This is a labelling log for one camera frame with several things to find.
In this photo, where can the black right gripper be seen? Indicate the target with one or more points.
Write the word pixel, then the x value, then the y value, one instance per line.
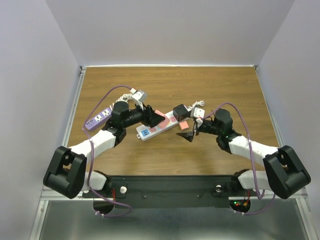
pixel 189 135

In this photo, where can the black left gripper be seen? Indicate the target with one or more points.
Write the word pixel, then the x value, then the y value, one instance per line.
pixel 150 118

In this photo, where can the small pink plug adapter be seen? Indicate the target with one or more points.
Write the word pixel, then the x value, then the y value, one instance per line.
pixel 184 125

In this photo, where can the white multicolour power strip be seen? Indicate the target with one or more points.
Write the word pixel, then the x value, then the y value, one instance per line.
pixel 145 133

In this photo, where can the black cube socket adapter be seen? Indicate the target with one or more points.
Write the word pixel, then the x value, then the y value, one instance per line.
pixel 180 112

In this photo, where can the pink cube socket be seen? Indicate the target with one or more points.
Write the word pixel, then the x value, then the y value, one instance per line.
pixel 163 124

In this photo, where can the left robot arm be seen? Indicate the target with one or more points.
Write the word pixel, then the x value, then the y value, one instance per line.
pixel 67 174

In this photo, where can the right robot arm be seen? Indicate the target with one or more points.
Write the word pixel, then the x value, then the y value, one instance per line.
pixel 284 174

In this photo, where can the purple power strip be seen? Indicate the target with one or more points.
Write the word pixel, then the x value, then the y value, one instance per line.
pixel 98 120

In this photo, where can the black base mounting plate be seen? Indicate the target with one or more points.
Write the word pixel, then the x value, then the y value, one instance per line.
pixel 153 201

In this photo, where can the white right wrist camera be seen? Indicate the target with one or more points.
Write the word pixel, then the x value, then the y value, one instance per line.
pixel 198 115

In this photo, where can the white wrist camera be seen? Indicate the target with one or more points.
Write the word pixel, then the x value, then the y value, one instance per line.
pixel 198 115
pixel 138 97

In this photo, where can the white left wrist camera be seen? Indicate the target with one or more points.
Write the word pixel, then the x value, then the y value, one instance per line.
pixel 138 97

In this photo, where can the aluminium frame rail left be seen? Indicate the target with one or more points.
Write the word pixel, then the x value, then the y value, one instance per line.
pixel 73 107

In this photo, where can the aluminium front rail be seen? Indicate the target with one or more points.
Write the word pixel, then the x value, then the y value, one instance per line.
pixel 124 187

